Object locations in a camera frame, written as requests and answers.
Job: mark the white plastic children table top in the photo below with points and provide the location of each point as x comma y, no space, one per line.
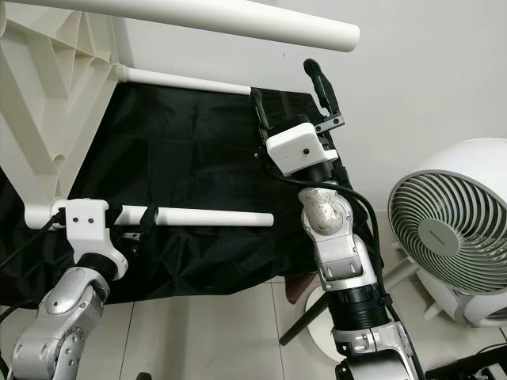
47,119

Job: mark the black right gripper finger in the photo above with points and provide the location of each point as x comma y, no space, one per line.
259,117
322,89

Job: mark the black table cloth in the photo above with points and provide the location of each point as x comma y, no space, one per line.
206,158

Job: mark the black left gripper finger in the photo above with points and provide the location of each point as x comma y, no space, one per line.
149,223

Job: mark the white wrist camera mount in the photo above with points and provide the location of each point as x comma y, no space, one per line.
91,228
297,146

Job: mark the pink tag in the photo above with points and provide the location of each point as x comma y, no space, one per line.
299,289

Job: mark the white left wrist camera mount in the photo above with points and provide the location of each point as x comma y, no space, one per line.
91,228

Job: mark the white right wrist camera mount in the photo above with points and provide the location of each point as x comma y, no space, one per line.
297,146

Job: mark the white pedestal fan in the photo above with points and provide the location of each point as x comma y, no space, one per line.
459,229

